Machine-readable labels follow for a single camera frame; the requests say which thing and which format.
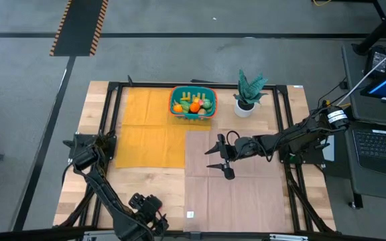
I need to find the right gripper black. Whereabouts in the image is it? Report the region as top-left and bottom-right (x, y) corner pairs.
(204, 133), (259, 181)

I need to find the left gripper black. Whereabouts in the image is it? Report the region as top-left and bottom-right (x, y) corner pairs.
(128, 192), (170, 236)

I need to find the green plant in white pot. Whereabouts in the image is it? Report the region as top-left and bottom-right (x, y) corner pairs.
(233, 69), (269, 118)

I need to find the pale pink cloth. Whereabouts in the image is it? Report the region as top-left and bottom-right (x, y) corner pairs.
(183, 129), (294, 234)

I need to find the mustard yellow cloth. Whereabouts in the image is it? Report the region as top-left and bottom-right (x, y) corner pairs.
(115, 86), (212, 169)

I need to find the silver aluminium extrusion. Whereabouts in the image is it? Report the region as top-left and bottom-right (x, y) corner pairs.
(82, 230), (310, 241)

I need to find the white slanted rod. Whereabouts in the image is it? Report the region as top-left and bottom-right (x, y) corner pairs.
(338, 39), (386, 105)

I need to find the black computer cart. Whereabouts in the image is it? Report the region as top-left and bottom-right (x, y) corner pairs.
(342, 39), (386, 209)

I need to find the black power adapter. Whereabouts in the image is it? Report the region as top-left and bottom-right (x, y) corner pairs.
(363, 45), (386, 76)

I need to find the black stand leg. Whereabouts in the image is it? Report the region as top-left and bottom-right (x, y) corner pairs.
(352, 0), (386, 56)

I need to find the teal basket with orange handles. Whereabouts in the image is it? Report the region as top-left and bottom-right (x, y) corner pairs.
(168, 85), (218, 121)

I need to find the black aluminium table frame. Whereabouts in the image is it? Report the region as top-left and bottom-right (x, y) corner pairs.
(57, 80), (336, 234)

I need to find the black floor cable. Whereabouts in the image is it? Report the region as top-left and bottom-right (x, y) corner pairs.
(317, 78), (348, 105)

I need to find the black orange-striped floor cable cover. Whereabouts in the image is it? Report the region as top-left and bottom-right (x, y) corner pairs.
(49, 0), (109, 57)

